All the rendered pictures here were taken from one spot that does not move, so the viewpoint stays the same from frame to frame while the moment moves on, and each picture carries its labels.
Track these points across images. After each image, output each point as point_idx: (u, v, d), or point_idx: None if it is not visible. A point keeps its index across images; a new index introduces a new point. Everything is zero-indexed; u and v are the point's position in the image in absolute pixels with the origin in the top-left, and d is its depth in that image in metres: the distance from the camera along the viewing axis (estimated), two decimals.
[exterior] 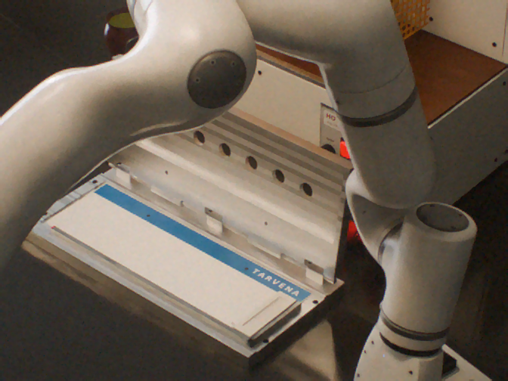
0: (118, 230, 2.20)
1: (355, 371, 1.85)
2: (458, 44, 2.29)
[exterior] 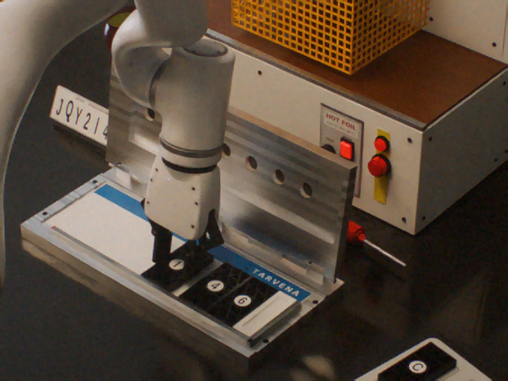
0: (118, 230, 2.20)
1: (144, 202, 2.12)
2: (458, 44, 2.29)
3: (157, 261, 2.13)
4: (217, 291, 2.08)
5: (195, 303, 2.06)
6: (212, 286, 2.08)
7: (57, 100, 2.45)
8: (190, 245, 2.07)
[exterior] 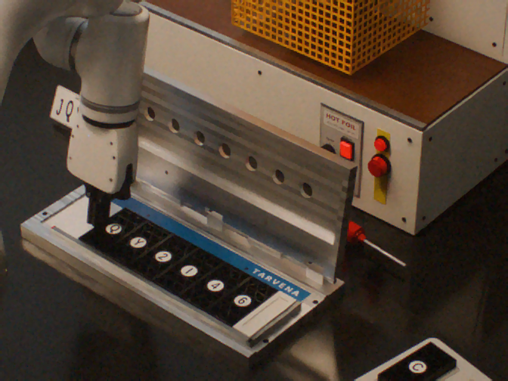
0: None
1: None
2: (458, 44, 2.29)
3: (91, 222, 2.20)
4: (217, 291, 2.08)
5: (195, 303, 2.06)
6: (212, 286, 2.08)
7: (57, 100, 2.45)
8: (100, 194, 2.17)
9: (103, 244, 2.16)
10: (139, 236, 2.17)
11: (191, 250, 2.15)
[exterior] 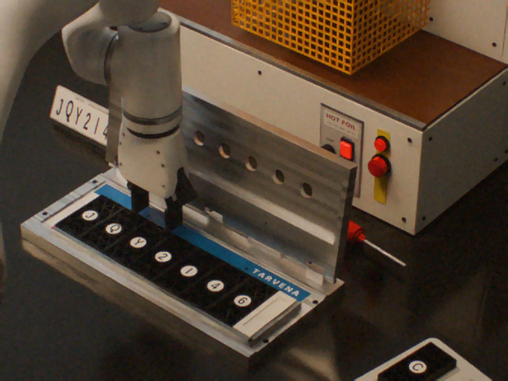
0: None
1: (119, 158, 2.20)
2: (458, 44, 2.29)
3: (137, 212, 2.23)
4: (217, 291, 2.08)
5: (195, 303, 2.06)
6: (212, 286, 2.08)
7: (57, 100, 2.45)
8: (167, 201, 2.16)
9: (103, 244, 2.16)
10: (139, 236, 2.17)
11: (191, 250, 2.15)
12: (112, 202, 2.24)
